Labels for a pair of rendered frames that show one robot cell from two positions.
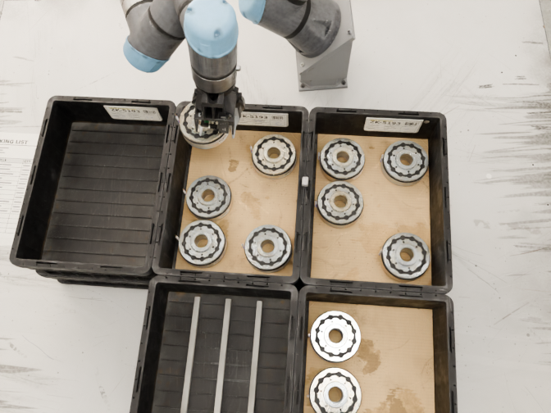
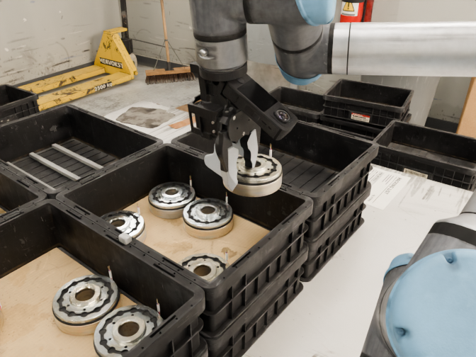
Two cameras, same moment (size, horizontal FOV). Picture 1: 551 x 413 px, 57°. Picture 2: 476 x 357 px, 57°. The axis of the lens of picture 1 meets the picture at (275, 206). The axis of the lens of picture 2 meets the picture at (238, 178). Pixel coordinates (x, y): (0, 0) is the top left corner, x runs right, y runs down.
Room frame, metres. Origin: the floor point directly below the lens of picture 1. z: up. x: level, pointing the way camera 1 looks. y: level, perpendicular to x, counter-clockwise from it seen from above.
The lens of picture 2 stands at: (0.81, -0.49, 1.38)
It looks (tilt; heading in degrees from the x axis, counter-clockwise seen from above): 31 degrees down; 117
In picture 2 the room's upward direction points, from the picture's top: straight up
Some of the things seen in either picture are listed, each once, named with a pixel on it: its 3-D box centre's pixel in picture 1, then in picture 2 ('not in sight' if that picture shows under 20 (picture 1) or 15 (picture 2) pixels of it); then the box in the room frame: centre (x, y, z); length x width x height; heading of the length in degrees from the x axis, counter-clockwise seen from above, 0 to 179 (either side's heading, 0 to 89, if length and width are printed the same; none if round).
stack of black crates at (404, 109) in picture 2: not in sight; (363, 133); (0.41, 1.75, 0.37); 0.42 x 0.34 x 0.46; 173
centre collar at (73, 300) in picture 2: (340, 201); (85, 295); (0.36, -0.14, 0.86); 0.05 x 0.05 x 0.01
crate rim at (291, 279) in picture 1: (234, 188); (183, 202); (0.40, 0.08, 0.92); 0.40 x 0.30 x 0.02; 169
